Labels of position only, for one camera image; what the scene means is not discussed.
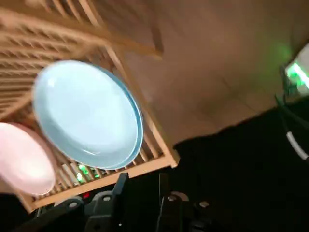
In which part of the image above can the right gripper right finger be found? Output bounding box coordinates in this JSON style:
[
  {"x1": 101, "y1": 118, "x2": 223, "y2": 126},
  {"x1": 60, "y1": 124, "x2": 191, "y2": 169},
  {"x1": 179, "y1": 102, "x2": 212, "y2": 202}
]
[{"x1": 156, "y1": 173, "x2": 213, "y2": 232}]

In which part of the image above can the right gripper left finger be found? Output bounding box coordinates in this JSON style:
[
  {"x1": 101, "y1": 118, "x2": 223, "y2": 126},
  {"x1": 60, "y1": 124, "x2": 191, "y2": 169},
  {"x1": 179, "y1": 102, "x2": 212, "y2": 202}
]
[{"x1": 14, "y1": 173, "x2": 128, "y2": 232}]

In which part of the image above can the pale round plate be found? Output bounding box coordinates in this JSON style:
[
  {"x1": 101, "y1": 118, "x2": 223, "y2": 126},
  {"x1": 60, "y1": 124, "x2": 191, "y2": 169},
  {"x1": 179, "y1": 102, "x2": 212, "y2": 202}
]
[{"x1": 0, "y1": 122, "x2": 57, "y2": 196}]

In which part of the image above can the blue round plate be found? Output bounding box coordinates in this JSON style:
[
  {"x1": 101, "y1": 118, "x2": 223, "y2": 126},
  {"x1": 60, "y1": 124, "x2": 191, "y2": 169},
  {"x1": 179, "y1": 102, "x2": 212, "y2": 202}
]
[
  {"x1": 96, "y1": 64, "x2": 145, "y2": 170},
  {"x1": 32, "y1": 59, "x2": 141, "y2": 170}
]

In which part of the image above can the wooden dish rack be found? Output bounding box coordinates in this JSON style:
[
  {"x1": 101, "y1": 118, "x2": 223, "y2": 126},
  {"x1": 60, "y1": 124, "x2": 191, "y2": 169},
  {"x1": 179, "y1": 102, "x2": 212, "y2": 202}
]
[{"x1": 0, "y1": 0, "x2": 181, "y2": 213}]

